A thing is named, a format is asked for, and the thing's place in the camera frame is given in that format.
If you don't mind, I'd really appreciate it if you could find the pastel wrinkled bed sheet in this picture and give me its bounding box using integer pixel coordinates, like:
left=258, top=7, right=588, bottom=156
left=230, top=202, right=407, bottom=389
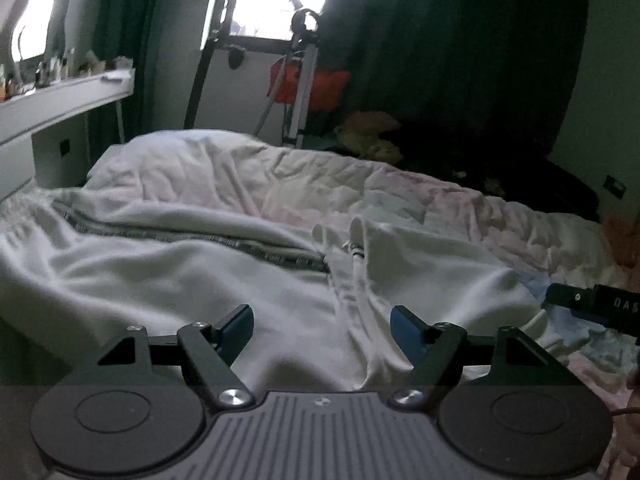
left=84, top=128, right=640, bottom=480

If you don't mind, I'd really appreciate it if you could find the bright round mirror lamp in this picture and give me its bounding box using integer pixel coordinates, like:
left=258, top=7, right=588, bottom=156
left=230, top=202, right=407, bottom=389
left=11, top=0, right=54, bottom=63

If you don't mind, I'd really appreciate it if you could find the white wall shelf desk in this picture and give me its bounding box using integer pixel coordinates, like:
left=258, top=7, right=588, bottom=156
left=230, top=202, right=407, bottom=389
left=1, top=68, right=136, bottom=200

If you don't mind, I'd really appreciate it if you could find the yellow plush toy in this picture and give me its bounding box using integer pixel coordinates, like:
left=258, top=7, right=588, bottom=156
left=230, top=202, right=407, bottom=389
left=334, top=112, right=401, bottom=164

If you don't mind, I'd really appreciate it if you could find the white metal tripod stand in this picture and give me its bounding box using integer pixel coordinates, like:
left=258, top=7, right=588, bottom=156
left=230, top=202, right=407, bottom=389
left=253, top=0, right=321, bottom=148

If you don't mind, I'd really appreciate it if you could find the black wall socket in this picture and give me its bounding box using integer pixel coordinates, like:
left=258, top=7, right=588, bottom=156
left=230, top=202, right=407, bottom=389
left=603, top=174, right=627, bottom=200

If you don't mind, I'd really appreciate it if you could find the red bag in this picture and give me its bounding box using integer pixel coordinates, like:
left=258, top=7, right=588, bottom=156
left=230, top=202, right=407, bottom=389
left=274, top=58, right=352, bottom=112

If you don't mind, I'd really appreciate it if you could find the white zip hoodie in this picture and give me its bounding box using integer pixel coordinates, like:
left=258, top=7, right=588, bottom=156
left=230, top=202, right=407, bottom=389
left=1, top=190, right=558, bottom=391

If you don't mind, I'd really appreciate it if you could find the dark green curtain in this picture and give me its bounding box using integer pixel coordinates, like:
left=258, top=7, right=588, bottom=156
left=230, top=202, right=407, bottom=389
left=90, top=0, right=599, bottom=219

